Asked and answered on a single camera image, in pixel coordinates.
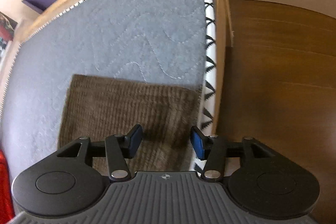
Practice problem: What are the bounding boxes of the wooden bed frame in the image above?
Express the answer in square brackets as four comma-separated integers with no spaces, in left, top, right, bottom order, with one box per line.
[1,0,233,135]

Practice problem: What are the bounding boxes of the brown corduroy pants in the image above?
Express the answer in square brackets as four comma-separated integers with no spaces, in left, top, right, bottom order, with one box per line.
[58,75,199,173]

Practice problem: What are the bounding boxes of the grey quilted mattress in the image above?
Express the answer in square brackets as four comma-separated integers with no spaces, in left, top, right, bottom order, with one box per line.
[1,0,217,177]

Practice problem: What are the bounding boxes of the red folded blanket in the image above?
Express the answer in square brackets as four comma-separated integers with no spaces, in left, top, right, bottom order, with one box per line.
[0,151,15,224]

